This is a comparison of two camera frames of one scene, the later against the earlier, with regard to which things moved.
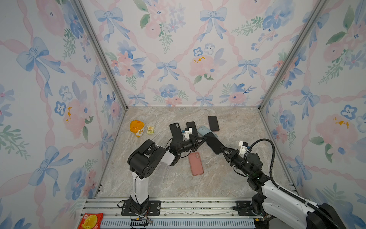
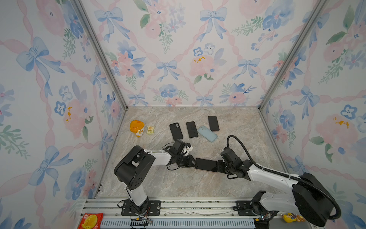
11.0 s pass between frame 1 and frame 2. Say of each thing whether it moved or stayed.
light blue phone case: stayed
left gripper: moved
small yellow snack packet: stayed
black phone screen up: moved
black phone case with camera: stayed
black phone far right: stayed
